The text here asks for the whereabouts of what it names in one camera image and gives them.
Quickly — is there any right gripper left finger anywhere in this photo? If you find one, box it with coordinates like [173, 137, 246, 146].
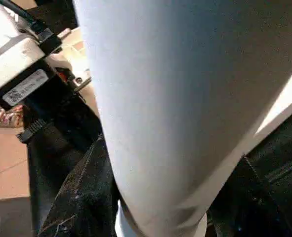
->
[40, 135, 121, 237]

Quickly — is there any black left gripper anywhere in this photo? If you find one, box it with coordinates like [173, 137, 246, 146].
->
[23, 81, 100, 149]

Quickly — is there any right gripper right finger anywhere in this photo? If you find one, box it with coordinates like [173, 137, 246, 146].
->
[207, 157, 292, 237]

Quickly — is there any white plastic table top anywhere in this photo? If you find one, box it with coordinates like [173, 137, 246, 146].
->
[254, 62, 292, 135]

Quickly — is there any white plastic table leg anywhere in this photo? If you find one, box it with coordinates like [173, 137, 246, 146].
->
[72, 0, 292, 237]

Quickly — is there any red patterned item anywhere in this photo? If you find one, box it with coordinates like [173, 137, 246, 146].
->
[0, 98, 24, 129]

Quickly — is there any black work mat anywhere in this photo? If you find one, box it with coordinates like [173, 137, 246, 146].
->
[25, 0, 292, 237]

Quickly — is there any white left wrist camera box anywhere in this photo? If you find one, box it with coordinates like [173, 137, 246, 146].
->
[0, 0, 70, 107]

